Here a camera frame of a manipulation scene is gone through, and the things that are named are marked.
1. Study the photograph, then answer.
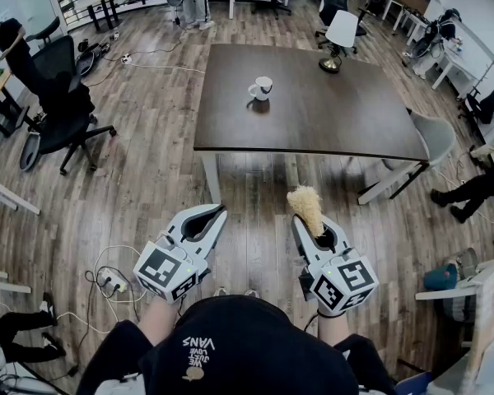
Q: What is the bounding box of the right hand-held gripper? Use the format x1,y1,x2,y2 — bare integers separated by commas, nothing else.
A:
291,213,380,318

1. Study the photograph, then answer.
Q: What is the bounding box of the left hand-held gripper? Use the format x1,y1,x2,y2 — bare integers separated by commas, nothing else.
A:
132,203,229,304

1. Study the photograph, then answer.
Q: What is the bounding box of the white mug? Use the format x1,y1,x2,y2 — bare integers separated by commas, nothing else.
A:
247,76,273,102

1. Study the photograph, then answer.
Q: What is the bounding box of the person's right forearm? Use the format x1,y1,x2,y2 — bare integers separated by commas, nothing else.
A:
316,313,351,349

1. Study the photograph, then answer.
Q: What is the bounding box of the person's left forearm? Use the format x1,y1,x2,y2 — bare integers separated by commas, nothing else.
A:
137,296,186,347

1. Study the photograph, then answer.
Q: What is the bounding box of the white table leg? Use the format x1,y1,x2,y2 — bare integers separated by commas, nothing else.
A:
357,160,429,206
200,152,223,205

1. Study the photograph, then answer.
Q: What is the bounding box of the teal bag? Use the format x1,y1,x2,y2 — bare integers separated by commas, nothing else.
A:
422,263,458,291

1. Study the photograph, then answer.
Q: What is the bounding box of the grey shell chair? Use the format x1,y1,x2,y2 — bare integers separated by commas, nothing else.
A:
380,109,457,172

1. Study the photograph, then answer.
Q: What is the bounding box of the person's black shirt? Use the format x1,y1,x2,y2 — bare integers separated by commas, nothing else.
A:
76,318,396,395

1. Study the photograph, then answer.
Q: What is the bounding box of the white shelf desk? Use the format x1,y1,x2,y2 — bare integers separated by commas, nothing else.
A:
415,251,494,395

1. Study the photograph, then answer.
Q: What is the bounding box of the black instrument case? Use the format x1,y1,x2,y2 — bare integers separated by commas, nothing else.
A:
74,41,102,77

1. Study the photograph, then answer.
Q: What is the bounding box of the table lamp with white shade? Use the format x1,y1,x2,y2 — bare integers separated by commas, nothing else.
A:
318,9,360,75

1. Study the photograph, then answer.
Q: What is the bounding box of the black mesh office chair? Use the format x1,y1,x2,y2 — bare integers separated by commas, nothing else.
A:
18,16,117,176

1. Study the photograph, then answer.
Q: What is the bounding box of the white table with black legs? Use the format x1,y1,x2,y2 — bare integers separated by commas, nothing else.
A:
72,0,124,32

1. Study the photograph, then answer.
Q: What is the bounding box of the black swivel office chair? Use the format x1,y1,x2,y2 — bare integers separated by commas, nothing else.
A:
315,0,367,55

